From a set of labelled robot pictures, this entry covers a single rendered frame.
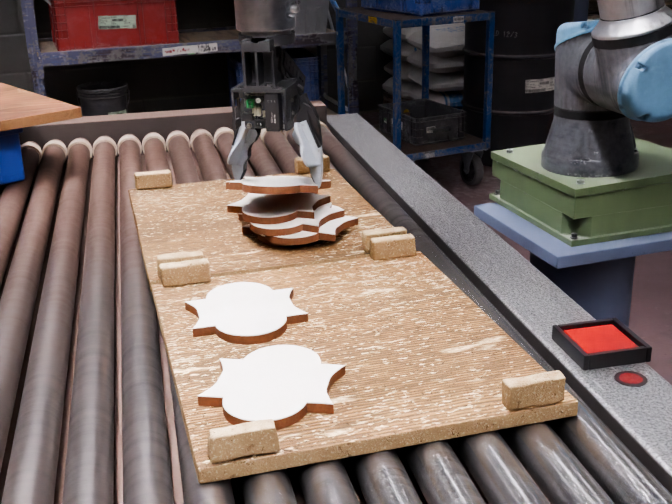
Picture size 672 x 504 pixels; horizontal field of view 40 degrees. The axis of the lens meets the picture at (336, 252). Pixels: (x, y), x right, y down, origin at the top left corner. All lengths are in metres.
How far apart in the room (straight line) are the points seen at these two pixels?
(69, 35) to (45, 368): 4.27
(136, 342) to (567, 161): 0.75
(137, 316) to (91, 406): 0.20
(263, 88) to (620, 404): 0.56
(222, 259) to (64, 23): 4.06
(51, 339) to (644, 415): 0.63
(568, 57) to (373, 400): 0.75
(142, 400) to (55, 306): 0.27
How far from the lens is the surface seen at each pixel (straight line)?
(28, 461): 0.86
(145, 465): 0.83
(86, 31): 5.22
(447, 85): 5.59
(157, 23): 5.26
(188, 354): 0.96
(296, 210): 1.24
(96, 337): 1.06
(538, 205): 1.51
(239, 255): 1.21
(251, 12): 1.16
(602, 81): 1.36
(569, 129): 1.48
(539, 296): 1.14
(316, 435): 0.81
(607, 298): 1.54
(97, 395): 0.95
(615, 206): 1.46
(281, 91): 1.15
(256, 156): 1.77
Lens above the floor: 1.37
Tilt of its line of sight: 21 degrees down
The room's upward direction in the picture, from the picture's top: 1 degrees counter-clockwise
